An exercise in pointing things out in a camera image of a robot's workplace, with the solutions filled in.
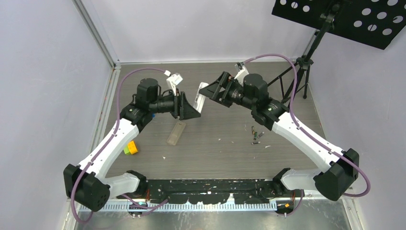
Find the white remote control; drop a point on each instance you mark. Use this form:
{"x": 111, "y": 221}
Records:
{"x": 199, "y": 98}

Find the aluminium corner frame post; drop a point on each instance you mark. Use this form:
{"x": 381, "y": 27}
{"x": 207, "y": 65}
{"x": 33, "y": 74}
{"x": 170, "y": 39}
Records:
{"x": 95, "y": 33}

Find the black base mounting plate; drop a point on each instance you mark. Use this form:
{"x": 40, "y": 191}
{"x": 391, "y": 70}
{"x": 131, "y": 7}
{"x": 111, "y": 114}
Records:
{"x": 212, "y": 191}

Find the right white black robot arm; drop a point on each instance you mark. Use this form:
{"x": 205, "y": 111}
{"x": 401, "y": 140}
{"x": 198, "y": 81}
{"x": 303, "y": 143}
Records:
{"x": 336, "y": 168}

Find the translucent beige remote cover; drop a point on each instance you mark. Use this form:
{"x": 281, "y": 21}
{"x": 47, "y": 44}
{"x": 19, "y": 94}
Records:
{"x": 176, "y": 133}

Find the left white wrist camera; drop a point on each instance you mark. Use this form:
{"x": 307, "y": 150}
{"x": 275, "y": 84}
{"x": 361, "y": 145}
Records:
{"x": 173, "y": 80}

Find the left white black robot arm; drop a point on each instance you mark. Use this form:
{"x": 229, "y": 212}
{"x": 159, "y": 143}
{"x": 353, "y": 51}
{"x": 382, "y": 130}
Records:
{"x": 87, "y": 184}

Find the yellow green toy brick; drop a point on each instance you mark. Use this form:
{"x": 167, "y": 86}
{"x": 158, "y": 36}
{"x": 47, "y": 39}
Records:
{"x": 130, "y": 148}

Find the perforated metal cable tray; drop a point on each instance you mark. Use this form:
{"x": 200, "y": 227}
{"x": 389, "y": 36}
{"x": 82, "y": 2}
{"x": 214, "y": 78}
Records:
{"x": 116, "y": 206}

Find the black music stand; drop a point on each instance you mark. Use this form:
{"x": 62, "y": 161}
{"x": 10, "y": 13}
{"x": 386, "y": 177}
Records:
{"x": 370, "y": 22}

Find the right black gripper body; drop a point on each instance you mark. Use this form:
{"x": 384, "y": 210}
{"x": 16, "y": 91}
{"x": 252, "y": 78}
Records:
{"x": 238, "y": 96}

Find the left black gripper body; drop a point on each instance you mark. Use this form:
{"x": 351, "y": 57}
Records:
{"x": 172, "y": 103}

